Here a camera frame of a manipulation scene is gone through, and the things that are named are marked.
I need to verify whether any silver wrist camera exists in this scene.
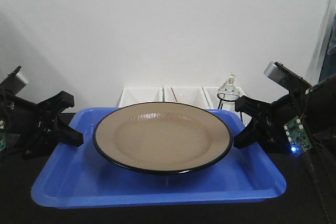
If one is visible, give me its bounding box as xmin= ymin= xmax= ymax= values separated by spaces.
xmin=264 ymin=61 xmax=311 ymax=91
xmin=1 ymin=66 xmax=29 ymax=95

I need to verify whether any white storage bin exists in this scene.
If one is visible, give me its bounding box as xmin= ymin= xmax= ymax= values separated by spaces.
xmin=163 ymin=87 xmax=209 ymax=109
xmin=202 ymin=87 xmax=251 ymax=126
xmin=117 ymin=87 xmax=163 ymax=108

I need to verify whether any green right circuit board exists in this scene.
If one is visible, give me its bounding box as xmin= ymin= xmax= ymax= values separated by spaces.
xmin=283 ymin=116 xmax=312 ymax=156

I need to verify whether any middle white storage bin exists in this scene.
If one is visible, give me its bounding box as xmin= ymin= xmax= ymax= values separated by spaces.
xmin=163 ymin=87 xmax=209 ymax=109

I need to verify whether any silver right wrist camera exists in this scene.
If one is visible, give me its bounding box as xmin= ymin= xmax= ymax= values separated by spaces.
xmin=264 ymin=61 xmax=311 ymax=91

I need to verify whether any round glass flask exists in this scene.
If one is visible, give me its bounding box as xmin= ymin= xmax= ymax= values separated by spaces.
xmin=217 ymin=74 xmax=240 ymax=102

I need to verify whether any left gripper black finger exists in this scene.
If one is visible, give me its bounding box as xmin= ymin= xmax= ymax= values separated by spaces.
xmin=37 ymin=91 xmax=75 ymax=115
xmin=54 ymin=118 xmax=83 ymax=147

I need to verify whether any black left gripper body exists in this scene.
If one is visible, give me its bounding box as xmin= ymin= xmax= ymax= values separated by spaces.
xmin=5 ymin=95 xmax=57 ymax=159

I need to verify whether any beige plate black rim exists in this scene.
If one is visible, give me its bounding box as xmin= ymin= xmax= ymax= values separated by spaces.
xmin=92 ymin=102 xmax=233 ymax=175

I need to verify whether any blue curtain at right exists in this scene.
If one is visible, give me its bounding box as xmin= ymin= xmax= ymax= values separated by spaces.
xmin=319 ymin=20 xmax=335 ymax=81

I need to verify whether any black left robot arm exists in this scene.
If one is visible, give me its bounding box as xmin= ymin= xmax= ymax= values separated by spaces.
xmin=1 ymin=88 xmax=83 ymax=160

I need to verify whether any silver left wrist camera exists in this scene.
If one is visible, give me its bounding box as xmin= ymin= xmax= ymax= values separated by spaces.
xmin=1 ymin=66 xmax=29 ymax=95

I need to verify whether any green left circuit board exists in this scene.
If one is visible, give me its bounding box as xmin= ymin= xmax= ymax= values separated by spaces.
xmin=0 ymin=120 xmax=7 ymax=152

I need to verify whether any black braided right cable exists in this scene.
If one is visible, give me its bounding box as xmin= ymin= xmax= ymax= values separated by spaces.
xmin=301 ymin=129 xmax=336 ymax=224

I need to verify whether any green circuit board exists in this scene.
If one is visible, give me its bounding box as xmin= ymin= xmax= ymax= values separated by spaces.
xmin=0 ymin=120 xmax=7 ymax=152
xmin=283 ymin=116 xmax=312 ymax=156

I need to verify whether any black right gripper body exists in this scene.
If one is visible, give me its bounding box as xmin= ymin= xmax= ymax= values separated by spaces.
xmin=259 ymin=95 xmax=297 ymax=153

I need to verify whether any left white storage bin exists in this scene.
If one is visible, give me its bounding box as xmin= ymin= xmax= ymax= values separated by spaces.
xmin=117 ymin=87 xmax=163 ymax=108

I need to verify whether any blue plastic tray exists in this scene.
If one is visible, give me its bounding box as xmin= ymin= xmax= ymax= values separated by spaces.
xmin=31 ymin=108 xmax=287 ymax=209

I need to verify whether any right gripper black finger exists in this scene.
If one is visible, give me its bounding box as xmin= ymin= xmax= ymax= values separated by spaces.
xmin=234 ymin=119 xmax=261 ymax=148
xmin=234 ymin=95 xmax=270 ymax=119

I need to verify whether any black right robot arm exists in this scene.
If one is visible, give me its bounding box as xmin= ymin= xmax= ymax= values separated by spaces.
xmin=234 ymin=74 xmax=335 ymax=154

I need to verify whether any right white storage bin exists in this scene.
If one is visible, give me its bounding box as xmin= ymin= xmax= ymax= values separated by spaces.
xmin=202 ymin=87 xmax=251 ymax=126

